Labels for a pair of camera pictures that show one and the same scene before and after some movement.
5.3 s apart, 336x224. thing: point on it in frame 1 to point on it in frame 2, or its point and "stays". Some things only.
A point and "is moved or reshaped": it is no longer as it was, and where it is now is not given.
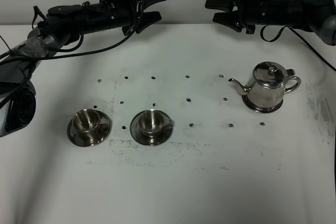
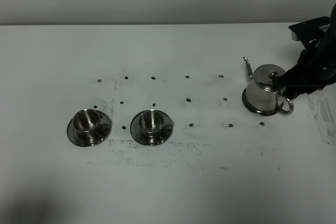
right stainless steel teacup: x=151 y=123 stays
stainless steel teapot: x=270 y=81 is moved or reshaped
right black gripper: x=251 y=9 to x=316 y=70
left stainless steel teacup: x=86 y=124 stays
